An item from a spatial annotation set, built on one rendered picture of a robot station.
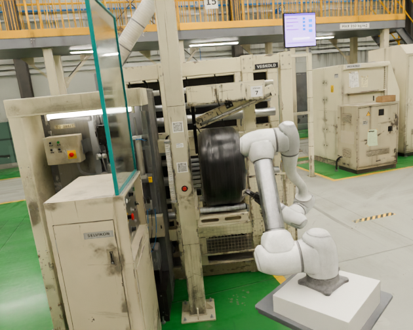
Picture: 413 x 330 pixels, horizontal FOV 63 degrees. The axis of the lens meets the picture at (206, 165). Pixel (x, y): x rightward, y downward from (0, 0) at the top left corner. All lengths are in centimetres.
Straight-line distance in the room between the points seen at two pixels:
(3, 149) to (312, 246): 1096
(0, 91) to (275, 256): 1090
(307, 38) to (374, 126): 201
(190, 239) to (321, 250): 117
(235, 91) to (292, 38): 365
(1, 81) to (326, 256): 1107
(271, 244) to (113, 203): 80
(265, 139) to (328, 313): 87
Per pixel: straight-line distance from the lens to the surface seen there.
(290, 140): 184
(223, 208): 242
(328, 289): 178
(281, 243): 169
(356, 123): 656
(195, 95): 261
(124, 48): 270
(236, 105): 277
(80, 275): 195
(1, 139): 1192
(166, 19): 240
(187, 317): 290
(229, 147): 225
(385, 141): 702
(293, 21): 624
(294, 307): 173
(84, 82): 1150
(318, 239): 169
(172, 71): 236
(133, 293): 195
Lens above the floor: 173
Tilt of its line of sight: 12 degrees down
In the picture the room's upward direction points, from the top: 5 degrees counter-clockwise
